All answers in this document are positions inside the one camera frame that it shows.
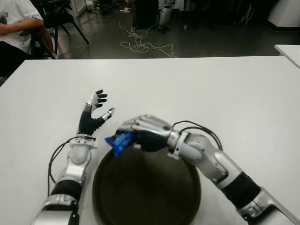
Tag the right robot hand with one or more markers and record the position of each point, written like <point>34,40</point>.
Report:
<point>150,131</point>

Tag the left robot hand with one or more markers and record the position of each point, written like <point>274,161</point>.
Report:
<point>87,122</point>

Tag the blue Oreo packet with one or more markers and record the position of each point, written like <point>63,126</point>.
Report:
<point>119,143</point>

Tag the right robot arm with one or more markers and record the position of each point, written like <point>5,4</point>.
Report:
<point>225,171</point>

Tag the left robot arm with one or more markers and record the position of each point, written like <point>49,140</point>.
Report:
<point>70,168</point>

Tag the round dark brown tray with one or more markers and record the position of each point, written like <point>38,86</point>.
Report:
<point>145,187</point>

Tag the black chair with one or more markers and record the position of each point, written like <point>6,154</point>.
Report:
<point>61,18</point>

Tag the white floor cabinet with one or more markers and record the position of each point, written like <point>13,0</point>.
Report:
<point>79,8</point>

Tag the black cabinet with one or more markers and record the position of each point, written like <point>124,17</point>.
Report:
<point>146,14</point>

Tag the seated person in white shirt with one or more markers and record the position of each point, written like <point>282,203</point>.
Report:
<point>16,28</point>

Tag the white power strip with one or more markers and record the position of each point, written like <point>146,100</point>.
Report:
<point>126,10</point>

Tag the grey folded stand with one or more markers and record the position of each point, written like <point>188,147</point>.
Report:
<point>247,15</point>

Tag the white side table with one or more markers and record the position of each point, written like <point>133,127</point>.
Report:
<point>289,52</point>

